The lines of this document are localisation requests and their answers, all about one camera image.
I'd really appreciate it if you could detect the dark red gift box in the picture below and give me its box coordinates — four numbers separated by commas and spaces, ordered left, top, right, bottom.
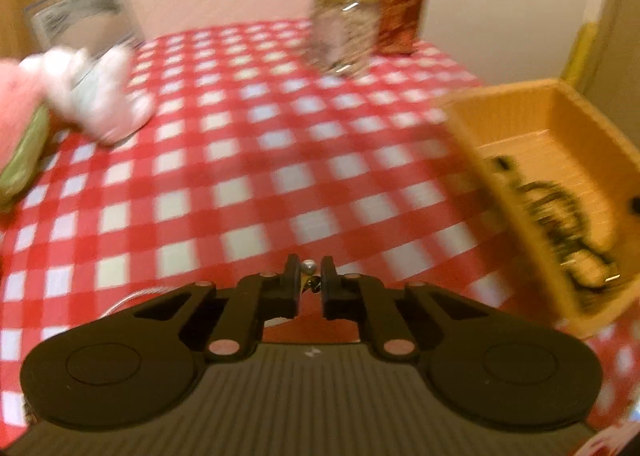
367, 0, 432, 57

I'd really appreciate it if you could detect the white plush toy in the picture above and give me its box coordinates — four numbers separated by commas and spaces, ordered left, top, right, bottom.
20, 46, 156, 147

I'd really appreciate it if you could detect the pink green plush toy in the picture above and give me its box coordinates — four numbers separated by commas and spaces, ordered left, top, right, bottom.
0, 58, 55, 215

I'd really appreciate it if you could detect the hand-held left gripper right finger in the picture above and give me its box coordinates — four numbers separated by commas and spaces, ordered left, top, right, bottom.
320, 256, 503, 363

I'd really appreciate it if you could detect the silver picture frame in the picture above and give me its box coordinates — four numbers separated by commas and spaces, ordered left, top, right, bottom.
24, 0, 147, 59

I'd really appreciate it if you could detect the yellow plastic tray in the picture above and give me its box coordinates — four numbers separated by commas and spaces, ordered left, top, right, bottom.
434, 78, 640, 341

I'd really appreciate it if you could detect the clear jar of nuts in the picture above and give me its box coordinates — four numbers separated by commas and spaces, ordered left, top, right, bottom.
305, 0, 384, 79

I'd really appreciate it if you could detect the small pearl earring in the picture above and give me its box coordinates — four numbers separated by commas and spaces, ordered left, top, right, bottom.
300, 260, 322, 293

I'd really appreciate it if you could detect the yellow post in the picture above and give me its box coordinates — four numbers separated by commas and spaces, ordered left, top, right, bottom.
560, 22, 601, 84

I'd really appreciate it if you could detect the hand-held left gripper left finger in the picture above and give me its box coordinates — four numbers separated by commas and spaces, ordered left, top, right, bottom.
107, 254, 303, 363

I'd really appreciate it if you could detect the dark wooden bead necklace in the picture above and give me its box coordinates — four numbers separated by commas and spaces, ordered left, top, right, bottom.
492, 155, 623, 309

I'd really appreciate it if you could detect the red white checkered tablecloth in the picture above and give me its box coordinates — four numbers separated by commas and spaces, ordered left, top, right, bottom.
0, 18, 640, 448

